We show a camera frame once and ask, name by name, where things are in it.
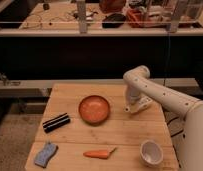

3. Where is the white bottle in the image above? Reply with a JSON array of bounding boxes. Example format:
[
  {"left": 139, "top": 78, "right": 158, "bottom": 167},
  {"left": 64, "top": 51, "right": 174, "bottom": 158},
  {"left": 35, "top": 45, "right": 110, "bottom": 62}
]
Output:
[{"left": 125, "top": 97, "right": 152, "bottom": 114}]

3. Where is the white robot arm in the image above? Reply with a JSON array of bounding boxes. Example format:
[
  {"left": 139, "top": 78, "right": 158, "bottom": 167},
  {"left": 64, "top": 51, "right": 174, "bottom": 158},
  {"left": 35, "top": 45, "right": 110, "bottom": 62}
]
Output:
[{"left": 123, "top": 65, "right": 203, "bottom": 171}]

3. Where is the orange ceramic bowl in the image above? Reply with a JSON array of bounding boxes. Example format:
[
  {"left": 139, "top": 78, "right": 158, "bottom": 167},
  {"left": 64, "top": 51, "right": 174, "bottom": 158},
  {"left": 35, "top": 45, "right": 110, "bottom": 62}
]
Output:
[{"left": 78, "top": 95, "right": 110, "bottom": 125}]

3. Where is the white cup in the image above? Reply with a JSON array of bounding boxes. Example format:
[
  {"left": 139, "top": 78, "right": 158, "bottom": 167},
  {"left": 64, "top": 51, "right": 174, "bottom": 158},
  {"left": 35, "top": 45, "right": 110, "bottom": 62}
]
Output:
[{"left": 139, "top": 140, "right": 163, "bottom": 167}]

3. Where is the orange toy carrot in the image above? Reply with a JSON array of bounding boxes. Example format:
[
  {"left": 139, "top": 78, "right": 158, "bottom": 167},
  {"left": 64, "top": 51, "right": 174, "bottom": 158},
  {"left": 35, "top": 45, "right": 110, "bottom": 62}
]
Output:
[{"left": 83, "top": 148, "right": 115, "bottom": 159}]

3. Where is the black tray on bench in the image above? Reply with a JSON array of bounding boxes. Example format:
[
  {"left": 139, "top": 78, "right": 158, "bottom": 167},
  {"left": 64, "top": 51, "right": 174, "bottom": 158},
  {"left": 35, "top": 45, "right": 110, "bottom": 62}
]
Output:
[{"left": 102, "top": 13, "right": 126, "bottom": 28}]

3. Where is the orange container on bench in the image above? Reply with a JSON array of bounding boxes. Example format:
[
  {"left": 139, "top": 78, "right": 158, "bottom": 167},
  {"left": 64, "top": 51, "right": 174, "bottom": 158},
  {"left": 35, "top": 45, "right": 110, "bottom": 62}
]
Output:
[{"left": 126, "top": 9, "right": 144, "bottom": 28}]

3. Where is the black striped box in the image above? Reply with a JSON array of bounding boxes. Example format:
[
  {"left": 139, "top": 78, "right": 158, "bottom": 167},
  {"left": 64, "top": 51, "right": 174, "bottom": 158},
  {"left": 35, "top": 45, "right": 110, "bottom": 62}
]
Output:
[{"left": 42, "top": 113, "right": 70, "bottom": 133}]

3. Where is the blue sponge cloth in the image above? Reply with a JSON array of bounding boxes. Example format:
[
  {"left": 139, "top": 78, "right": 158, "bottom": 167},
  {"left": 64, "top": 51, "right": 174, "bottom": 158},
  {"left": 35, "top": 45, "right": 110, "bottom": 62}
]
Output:
[{"left": 34, "top": 142, "right": 58, "bottom": 168}]

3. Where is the black cable on floor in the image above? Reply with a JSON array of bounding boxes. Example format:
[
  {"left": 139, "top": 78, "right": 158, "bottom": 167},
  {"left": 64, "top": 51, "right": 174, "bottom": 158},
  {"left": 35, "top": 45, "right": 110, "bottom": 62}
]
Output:
[{"left": 166, "top": 114, "right": 187, "bottom": 138}]

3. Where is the metal post right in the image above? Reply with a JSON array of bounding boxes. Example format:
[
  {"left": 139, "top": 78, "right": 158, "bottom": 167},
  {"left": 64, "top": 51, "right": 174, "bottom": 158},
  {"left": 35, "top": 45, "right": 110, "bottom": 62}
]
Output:
[{"left": 168, "top": 0, "right": 185, "bottom": 34}]

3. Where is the metal post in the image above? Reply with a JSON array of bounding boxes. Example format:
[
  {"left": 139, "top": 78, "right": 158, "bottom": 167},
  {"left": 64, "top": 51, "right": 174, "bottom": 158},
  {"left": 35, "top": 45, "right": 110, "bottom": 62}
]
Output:
[
  {"left": 77, "top": 0, "right": 87, "bottom": 34},
  {"left": 168, "top": 0, "right": 185, "bottom": 34}
]

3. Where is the metal post left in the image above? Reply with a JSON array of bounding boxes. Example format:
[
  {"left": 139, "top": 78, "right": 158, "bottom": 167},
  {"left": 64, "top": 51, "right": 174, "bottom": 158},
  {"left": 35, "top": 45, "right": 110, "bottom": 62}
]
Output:
[{"left": 77, "top": 0, "right": 87, "bottom": 34}]

